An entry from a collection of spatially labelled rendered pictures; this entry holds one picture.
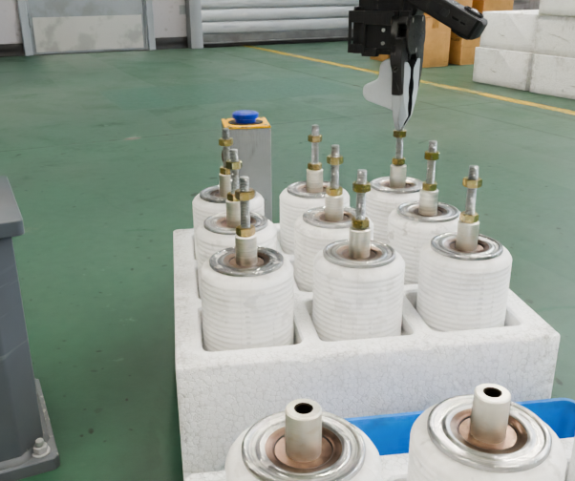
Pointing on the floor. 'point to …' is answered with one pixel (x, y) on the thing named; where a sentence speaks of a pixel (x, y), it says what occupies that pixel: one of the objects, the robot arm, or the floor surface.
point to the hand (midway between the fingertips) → (405, 119)
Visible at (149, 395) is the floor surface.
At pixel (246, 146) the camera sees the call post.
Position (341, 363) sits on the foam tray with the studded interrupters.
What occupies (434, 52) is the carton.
